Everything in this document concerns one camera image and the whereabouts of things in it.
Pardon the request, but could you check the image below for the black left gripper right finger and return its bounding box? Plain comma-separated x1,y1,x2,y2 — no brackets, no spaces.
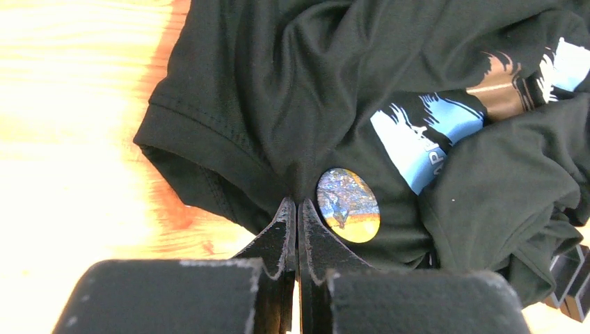
297,200,529,333

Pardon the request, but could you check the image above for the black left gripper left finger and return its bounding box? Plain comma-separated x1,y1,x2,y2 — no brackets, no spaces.
54,198,296,333

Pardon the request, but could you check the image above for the round colourful brooch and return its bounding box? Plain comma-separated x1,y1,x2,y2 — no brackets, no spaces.
317,168,381,244

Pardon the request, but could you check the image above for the black printed t-shirt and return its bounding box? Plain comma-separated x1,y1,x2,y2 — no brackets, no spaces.
134,1,589,306

